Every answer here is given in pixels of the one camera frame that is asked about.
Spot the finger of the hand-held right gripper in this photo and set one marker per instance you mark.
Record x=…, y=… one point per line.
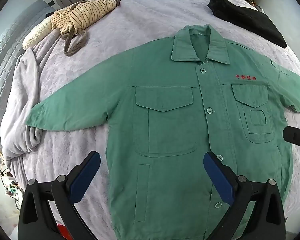
x=298, y=137

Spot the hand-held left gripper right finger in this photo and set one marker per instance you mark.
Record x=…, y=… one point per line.
x=220, y=180

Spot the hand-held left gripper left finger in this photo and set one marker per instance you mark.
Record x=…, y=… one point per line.
x=86, y=177

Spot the green work jacket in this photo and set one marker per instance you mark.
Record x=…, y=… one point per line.
x=170, y=120

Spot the black folded garment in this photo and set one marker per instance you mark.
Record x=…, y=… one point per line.
x=247, y=17

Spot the grey quilted headboard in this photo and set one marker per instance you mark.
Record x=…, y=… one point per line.
x=5, y=55

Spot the beige pillow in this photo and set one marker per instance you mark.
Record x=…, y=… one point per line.
x=37, y=33

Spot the beige striped garment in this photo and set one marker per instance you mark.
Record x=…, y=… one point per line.
x=90, y=12

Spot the lavender fleece blanket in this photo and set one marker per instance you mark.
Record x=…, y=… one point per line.
x=145, y=17

